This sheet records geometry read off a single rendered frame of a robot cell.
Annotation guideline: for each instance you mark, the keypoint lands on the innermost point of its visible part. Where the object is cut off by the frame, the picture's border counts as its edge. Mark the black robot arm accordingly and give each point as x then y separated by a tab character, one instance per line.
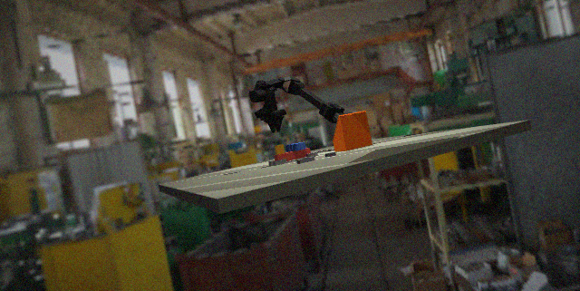
265	91

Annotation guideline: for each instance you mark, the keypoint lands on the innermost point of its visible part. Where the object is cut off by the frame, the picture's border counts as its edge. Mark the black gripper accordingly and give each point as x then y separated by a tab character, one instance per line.
274	120

